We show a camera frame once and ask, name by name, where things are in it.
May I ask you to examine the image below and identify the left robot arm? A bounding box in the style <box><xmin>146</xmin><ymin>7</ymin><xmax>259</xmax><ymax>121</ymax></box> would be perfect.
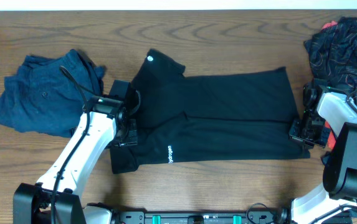
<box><xmin>13</xmin><ymin>80</ymin><xmax>140</xmax><ymax>223</ymax></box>

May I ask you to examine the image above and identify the black red patterned garment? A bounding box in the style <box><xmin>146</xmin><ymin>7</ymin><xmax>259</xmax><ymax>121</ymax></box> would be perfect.
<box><xmin>304</xmin><ymin>17</ymin><xmax>357</xmax><ymax>105</ymax></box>

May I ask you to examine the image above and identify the black t-shirt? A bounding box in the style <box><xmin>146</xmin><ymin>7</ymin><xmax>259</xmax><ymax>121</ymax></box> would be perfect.
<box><xmin>110</xmin><ymin>49</ymin><xmax>310</xmax><ymax>174</ymax></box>

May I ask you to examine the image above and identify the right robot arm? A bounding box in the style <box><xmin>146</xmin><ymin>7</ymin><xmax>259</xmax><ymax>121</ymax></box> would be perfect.
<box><xmin>281</xmin><ymin>80</ymin><xmax>357</xmax><ymax>223</ymax></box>

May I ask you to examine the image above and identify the black mounting rail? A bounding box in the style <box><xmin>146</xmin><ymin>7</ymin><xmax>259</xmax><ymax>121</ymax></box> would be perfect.
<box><xmin>110</xmin><ymin>210</ymin><xmax>290</xmax><ymax>224</ymax></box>

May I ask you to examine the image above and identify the blue folded garment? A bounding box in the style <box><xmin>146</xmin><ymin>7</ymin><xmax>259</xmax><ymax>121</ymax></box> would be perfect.
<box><xmin>0</xmin><ymin>50</ymin><xmax>105</xmax><ymax>138</ymax></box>

